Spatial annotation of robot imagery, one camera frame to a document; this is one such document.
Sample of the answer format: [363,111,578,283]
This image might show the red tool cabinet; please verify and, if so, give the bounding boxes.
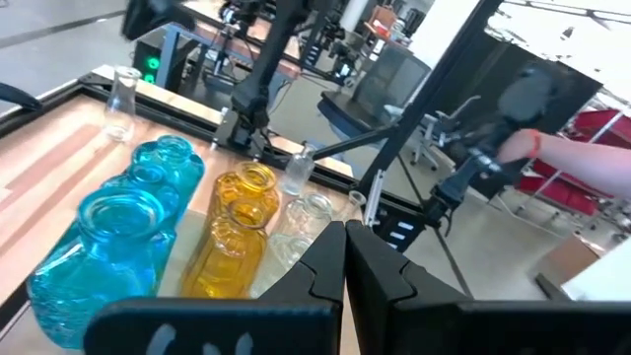
[515,107,631,218]

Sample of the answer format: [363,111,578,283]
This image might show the yellow hobnail textured glass vase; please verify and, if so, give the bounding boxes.
[179,198,271,301]

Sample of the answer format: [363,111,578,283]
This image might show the tall clear glass carafe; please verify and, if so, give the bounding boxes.
[102,65,144,143]

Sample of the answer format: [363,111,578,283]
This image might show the blue bulbous textured glass vase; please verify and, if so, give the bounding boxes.
[27,188,177,351]

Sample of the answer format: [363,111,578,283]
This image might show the clear oval ribbed glass vase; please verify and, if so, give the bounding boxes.
[281,191,335,248]

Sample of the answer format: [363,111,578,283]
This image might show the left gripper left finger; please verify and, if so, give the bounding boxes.
[82,220,346,355]

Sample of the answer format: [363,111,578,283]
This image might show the person's forearm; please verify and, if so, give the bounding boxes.
[534,131,631,199]

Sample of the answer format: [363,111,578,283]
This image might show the grey office chair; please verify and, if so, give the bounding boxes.
[411,94,483,172]

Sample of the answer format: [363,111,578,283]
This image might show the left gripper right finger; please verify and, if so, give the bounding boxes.
[345,218,631,355]

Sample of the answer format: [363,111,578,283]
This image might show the blue flared-rim glass vase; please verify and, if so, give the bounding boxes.
[129,134,207,213]

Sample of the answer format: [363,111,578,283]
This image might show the black aluminium table frame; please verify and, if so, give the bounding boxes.
[0,0,507,257]

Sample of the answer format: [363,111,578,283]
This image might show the white strip bracket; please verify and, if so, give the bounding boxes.
[365,169,385,229]

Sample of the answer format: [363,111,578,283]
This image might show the black table edge clamp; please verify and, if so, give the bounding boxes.
[0,81,44,112]

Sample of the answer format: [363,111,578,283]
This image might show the black slotted bracket plate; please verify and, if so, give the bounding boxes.
[380,205,429,253]

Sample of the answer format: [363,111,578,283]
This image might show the wooden shelf black metal legs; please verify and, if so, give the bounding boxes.
[0,204,356,355]

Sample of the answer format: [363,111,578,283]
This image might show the yellow ribbed glass vase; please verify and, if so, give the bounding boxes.
[209,161,281,223]

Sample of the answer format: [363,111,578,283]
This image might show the black handheld grabber tool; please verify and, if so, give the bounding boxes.
[422,65,557,239]

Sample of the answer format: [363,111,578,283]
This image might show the red wristband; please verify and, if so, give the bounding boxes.
[526,128,543,160]

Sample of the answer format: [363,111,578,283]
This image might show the brown cardboard box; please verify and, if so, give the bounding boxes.
[533,233,601,293]

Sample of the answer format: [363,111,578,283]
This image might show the black box green light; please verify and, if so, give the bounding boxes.
[131,39,172,86]

